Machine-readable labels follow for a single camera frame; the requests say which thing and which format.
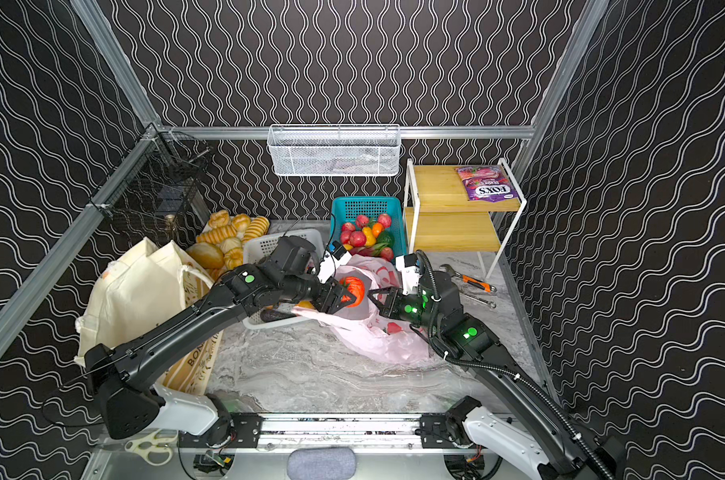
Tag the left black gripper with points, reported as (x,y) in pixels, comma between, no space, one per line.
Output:
(328,291)

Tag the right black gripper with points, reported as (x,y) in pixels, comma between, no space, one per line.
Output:
(395,302)

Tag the red tomato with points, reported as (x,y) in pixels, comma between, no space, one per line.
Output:
(356,289)

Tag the pink plastic grocery bag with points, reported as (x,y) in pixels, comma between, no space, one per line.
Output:
(362,328)

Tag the white plastic vegetable basket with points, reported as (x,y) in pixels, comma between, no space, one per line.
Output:
(285,254)

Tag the cream canvas tote bag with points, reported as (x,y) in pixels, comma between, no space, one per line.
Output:
(139,291)

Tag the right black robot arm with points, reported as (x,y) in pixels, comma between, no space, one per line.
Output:
(545,442)

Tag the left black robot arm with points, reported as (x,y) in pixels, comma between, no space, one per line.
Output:
(125,380)

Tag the green round fruit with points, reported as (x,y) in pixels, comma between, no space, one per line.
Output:
(385,238)

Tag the yellow pepper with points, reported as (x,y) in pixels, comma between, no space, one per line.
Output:
(369,239)

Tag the red apple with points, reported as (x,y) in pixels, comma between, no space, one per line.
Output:
(357,239)

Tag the orange fruit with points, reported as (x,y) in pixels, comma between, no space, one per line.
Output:
(377,229)

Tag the teal plastic fruit basket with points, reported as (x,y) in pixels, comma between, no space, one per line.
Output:
(369,226)

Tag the striped long bread front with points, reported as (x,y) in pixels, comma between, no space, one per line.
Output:
(257,228)

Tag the striped long bread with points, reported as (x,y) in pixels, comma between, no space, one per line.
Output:
(217,235)
(257,228)

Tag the small white bun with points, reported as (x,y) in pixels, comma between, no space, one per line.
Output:
(230,244)

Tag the bun back right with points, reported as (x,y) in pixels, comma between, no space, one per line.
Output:
(241,222)

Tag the white bread tray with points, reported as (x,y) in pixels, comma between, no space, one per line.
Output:
(232,259)

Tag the striped long bread back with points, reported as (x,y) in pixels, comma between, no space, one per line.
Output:
(217,235)

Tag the white wooden two-tier shelf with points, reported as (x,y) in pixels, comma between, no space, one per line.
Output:
(439,217)

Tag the twisted bun back left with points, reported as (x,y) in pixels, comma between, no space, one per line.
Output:
(219,219)

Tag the purple Fox's candy bag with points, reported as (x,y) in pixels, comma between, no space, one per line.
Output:
(485,183)

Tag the grey foam pad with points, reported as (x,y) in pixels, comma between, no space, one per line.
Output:
(334,463)

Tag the adjustable wrench orange handle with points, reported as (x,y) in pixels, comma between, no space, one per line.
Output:
(474,282)

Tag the metal base rail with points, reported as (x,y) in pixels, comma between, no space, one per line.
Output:
(368,433)

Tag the white wire wall basket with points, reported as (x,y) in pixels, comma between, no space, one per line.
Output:
(331,150)

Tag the black wire wall basket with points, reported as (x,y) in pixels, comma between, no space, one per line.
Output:
(160,199)

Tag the cream handled scissors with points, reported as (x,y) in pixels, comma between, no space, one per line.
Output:
(156,447)

